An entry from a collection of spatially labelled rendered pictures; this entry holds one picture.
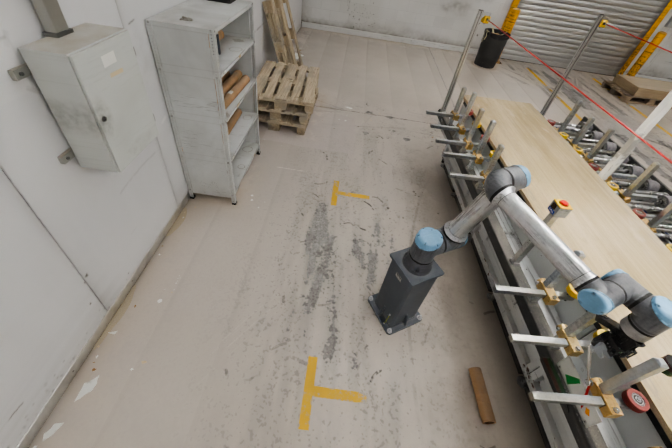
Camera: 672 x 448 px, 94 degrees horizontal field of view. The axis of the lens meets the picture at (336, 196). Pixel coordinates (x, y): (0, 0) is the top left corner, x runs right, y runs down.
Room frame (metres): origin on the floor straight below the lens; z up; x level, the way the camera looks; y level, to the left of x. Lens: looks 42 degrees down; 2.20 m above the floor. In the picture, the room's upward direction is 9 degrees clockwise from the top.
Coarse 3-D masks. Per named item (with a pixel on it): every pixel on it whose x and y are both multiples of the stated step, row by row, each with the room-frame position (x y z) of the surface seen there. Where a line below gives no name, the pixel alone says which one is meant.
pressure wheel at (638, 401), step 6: (630, 390) 0.56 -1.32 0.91; (636, 390) 0.57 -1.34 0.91; (624, 396) 0.54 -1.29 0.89; (630, 396) 0.54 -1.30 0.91; (636, 396) 0.54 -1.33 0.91; (642, 396) 0.55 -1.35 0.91; (624, 402) 0.52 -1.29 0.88; (630, 402) 0.52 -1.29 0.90; (636, 402) 0.52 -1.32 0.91; (642, 402) 0.52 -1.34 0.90; (648, 402) 0.53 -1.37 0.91; (630, 408) 0.50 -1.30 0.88; (636, 408) 0.50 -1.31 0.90; (642, 408) 0.50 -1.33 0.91; (648, 408) 0.50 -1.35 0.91
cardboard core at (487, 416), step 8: (472, 368) 0.90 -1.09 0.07; (480, 368) 0.91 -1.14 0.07; (472, 376) 0.85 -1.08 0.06; (480, 376) 0.85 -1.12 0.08; (472, 384) 0.81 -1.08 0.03; (480, 384) 0.80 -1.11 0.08; (480, 392) 0.76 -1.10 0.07; (480, 400) 0.72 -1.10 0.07; (488, 400) 0.72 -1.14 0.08; (480, 408) 0.68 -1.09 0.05; (488, 408) 0.67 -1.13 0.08; (480, 416) 0.64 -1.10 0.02; (488, 416) 0.63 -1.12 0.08; (488, 424) 0.61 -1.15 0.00
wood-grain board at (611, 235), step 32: (512, 128) 2.79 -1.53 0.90; (544, 128) 2.91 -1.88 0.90; (512, 160) 2.22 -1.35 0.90; (544, 160) 2.30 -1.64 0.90; (576, 160) 2.39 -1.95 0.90; (544, 192) 1.85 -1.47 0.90; (576, 192) 1.92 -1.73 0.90; (608, 192) 1.98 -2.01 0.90; (576, 224) 1.56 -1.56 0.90; (608, 224) 1.61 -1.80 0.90; (640, 224) 1.66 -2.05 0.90; (608, 256) 1.31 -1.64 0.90; (640, 256) 1.36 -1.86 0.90; (640, 352) 0.74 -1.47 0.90; (640, 384) 0.60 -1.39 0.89
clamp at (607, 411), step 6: (594, 378) 0.60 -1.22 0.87; (600, 378) 0.61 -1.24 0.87; (594, 384) 0.58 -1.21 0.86; (594, 390) 0.56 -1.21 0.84; (600, 390) 0.56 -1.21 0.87; (606, 396) 0.54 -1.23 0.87; (612, 396) 0.54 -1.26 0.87; (606, 402) 0.51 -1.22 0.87; (612, 402) 0.52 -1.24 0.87; (600, 408) 0.50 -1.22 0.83; (606, 408) 0.50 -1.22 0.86; (612, 408) 0.50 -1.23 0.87; (606, 414) 0.48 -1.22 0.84; (612, 414) 0.47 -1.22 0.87; (618, 414) 0.48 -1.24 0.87
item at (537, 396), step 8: (536, 392) 0.51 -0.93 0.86; (544, 392) 0.52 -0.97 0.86; (552, 392) 0.52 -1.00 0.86; (536, 400) 0.49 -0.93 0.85; (544, 400) 0.49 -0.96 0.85; (552, 400) 0.49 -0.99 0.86; (560, 400) 0.50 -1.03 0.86; (568, 400) 0.50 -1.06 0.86; (576, 400) 0.51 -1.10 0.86; (584, 400) 0.51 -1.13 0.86; (592, 400) 0.52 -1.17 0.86; (600, 400) 0.52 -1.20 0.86; (616, 400) 0.53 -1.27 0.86; (624, 408) 0.51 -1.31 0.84
